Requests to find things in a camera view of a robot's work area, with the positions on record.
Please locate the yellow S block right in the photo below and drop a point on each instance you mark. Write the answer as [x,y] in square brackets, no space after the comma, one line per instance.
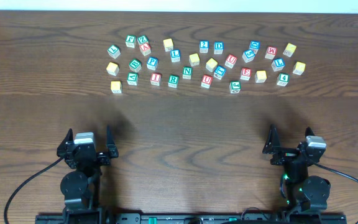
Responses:
[260,76]

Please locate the yellow S block top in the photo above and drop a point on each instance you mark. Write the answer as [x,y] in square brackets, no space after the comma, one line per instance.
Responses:
[168,45]

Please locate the blue D block centre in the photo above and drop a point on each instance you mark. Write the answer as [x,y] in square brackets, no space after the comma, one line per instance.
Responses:
[218,48]

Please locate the blue D block right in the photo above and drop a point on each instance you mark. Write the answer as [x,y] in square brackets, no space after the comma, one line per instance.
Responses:
[254,46]

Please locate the blue P block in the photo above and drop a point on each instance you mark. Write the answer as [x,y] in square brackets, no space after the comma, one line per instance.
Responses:
[152,63]

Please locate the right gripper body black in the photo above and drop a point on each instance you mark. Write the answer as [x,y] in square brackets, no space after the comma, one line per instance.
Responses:
[289,154]

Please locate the yellow O block right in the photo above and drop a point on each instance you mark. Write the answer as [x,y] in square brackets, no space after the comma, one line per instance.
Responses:
[211,64]

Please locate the green B block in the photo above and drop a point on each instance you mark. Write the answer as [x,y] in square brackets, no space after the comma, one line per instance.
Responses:
[135,65]

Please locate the green L block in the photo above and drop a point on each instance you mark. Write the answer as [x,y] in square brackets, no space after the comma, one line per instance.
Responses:
[114,51]

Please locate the green R block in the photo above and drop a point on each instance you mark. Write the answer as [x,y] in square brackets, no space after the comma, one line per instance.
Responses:
[173,81]

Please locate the blue 5 block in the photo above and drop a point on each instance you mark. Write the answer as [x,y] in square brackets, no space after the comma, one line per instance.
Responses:
[248,56]

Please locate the green N block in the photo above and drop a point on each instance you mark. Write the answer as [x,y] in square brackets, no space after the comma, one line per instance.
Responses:
[187,73]

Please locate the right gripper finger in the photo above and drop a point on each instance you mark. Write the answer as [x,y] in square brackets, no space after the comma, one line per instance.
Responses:
[309,132]
[272,144]

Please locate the blue L block centre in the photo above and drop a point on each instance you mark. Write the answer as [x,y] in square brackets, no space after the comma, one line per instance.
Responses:
[175,55]

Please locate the green J block lower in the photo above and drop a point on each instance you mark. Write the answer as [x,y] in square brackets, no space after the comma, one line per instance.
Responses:
[234,87]

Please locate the yellow K block left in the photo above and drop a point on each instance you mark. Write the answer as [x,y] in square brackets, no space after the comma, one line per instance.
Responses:
[116,87]

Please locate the red u block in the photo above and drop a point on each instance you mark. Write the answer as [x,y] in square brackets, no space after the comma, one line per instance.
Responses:
[206,81]
[230,61]

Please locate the green 4 block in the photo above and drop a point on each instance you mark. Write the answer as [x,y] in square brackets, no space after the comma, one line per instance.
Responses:
[283,79]

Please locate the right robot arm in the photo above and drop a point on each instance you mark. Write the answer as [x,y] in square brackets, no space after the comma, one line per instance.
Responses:
[304,193]

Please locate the blue l block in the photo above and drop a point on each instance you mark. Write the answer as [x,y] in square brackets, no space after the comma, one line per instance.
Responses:
[278,64]
[175,55]

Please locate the green Z block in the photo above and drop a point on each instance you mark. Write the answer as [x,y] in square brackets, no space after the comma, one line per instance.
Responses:
[142,39]

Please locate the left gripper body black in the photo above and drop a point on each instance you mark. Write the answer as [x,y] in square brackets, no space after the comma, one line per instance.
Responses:
[86,152]

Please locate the yellow O block left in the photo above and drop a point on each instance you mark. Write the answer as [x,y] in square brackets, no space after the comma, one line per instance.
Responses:
[194,60]

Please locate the red E block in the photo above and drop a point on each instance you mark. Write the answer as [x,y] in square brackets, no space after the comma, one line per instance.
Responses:
[246,74]

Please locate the blue L block right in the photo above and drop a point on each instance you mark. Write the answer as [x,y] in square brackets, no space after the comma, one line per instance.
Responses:
[278,64]

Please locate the blue d block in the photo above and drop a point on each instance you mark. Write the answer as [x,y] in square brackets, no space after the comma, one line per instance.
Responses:
[218,48]
[254,46]

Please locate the yellow k block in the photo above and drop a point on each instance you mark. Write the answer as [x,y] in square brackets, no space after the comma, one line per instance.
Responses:
[116,87]
[289,50]

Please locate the yellow s block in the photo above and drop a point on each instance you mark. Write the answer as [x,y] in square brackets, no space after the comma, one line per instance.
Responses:
[168,45]
[260,76]

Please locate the yellow o block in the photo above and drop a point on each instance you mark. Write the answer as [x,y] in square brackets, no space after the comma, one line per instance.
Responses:
[211,64]
[194,60]

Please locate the green J block upper left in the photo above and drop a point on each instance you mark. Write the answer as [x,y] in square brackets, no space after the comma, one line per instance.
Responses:
[130,41]

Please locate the red A block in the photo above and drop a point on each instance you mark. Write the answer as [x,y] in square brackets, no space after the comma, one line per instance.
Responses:
[145,49]

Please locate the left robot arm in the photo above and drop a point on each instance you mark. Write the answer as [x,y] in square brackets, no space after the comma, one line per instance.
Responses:
[81,186]

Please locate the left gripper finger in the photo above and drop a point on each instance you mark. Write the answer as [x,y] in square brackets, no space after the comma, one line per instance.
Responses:
[68,139]
[110,144]

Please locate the red I block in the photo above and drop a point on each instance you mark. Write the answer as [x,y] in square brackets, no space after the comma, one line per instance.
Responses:
[155,79]

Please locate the yellow C block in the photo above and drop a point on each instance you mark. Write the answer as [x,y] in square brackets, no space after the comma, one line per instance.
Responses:
[112,68]

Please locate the green j block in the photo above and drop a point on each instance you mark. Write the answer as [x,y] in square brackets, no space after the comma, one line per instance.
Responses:
[130,41]
[234,87]

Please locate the red M block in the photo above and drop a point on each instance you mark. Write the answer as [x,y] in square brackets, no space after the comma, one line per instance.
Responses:
[270,52]

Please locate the yellow K block right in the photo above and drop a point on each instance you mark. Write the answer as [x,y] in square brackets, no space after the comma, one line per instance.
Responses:
[289,50]

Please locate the yellow G block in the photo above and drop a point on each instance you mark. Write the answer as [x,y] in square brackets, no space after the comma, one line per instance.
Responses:
[299,68]

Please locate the blue T block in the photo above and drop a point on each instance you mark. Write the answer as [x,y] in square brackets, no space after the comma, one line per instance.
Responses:
[219,72]

